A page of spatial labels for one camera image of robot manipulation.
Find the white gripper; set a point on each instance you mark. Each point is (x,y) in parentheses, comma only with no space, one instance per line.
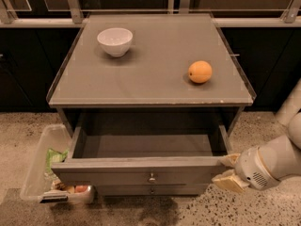
(251,168)

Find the grey top drawer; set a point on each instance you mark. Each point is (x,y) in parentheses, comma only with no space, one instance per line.
(145,149)

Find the grey drawer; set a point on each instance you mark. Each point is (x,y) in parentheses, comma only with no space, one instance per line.
(160,190)
(145,149)

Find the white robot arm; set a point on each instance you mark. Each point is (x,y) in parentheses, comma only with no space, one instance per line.
(265,166)

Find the grey drawer cabinet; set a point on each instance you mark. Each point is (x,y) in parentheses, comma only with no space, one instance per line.
(152,76)

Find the grey middle drawer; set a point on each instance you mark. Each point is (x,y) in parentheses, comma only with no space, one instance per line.
(160,190)

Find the orange fruit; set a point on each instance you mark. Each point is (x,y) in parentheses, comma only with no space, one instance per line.
(200,72)

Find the red apple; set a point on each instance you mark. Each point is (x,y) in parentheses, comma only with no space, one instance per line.
(80,189)

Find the white ceramic bowl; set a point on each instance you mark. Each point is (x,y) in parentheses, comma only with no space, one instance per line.
(115,41)

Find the brown snack packet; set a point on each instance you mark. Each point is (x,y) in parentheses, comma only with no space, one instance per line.
(58,185)

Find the green snack bag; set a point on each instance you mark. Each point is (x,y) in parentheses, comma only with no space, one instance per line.
(52,157)

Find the clear plastic bin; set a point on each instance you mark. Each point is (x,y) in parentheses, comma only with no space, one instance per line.
(37,183)

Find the metal railing frame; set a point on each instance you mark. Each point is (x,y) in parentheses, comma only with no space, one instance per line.
(33,12)

